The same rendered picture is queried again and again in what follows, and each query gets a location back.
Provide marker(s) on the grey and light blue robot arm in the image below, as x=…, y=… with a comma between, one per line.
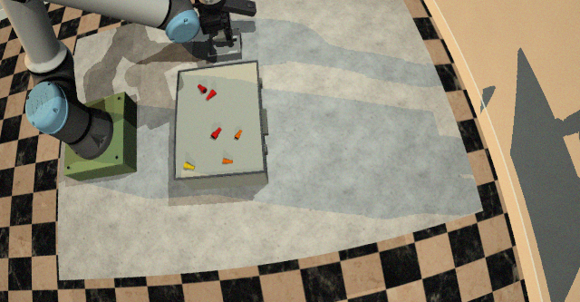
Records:
x=56, y=110

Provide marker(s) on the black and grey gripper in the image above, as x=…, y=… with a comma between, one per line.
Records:
x=214, y=21

